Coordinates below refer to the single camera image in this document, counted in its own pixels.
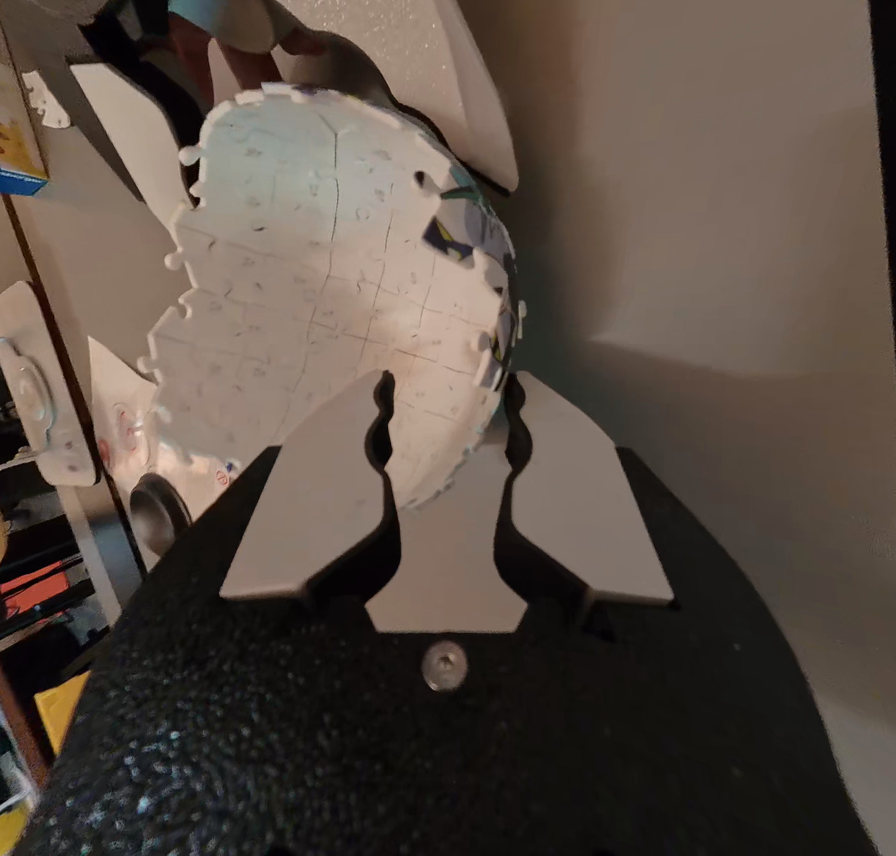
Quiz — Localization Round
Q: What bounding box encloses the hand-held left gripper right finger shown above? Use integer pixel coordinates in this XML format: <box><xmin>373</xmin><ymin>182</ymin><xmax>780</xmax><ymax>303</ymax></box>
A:
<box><xmin>494</xmin><ymin>371</ymin><xmax>676</xmax><ymax>629</ymax></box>

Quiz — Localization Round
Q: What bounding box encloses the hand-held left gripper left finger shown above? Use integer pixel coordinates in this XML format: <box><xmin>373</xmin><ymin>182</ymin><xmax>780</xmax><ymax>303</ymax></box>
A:
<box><xmin>219</xmin><ymin>369</ymin><xmax>403</xmax><ymax>608</ymax></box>

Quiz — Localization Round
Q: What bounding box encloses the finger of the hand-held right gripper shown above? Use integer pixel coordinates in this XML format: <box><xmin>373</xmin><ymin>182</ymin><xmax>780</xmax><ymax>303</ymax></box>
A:
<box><xmin>70</xmin><ymin>61</ymin><xmax>204</xmax><ymax>213</ymax></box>
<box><xmin>259</xmin><ymin>0</ymin><xmax>520</xmax><ymax>195</ymax></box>

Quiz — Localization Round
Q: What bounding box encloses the pile of white puzzle pieces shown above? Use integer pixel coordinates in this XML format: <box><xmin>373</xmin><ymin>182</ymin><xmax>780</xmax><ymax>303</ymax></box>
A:
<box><xmin>21</xmin><ymin>70</ymin><xmax>71</xmax><ymax>129</ymax></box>

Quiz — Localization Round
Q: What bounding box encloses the colourful puzzle ball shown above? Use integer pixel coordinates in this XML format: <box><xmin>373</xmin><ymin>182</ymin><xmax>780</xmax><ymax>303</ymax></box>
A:
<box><xmin>136</xmin><ymin>82</ymin><xmax>527</xmax><ymax>514</ymax></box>

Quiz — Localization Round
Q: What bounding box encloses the blue puzzle box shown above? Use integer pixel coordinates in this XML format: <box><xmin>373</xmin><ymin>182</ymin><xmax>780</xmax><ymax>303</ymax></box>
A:
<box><xmin>0</xmin><ymin>82</ymin><xmax>50</xmax><ymax>199</ymax></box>

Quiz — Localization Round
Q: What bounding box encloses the black round ball stand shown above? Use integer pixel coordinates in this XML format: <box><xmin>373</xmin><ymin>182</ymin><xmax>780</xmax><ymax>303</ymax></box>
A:
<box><xmin>129</xmin><ymin>473</ymin><xmax>193</xmax><ymax>556</ymax></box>

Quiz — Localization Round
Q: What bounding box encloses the person's right hand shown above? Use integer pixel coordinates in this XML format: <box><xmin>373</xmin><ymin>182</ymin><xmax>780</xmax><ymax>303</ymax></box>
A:
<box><xmin>164</xmin><ymin>12</ymin><xmax>330</xmax><ymax>111</ymax></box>

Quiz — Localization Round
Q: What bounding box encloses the white instruction leaflet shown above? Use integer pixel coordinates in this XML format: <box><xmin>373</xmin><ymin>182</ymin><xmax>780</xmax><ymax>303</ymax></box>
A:
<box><xmin>87</xmin><ymin>337</ymin><xmax>246</xmax><ymax>521</ymax></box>

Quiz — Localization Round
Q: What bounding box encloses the white round holder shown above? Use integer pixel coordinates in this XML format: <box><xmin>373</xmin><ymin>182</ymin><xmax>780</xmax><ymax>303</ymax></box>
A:
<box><xmin>0</xmin><ymin>338</ymin><xmax>56</xmax><ymax>451</ymax></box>

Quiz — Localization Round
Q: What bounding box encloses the yellow plastic bin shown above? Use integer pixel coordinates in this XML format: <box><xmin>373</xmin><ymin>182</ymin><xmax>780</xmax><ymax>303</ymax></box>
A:
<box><xmin>34</xmin><ymin>670</ymin><xmax>92</xmax><ymax>755</ymax></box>

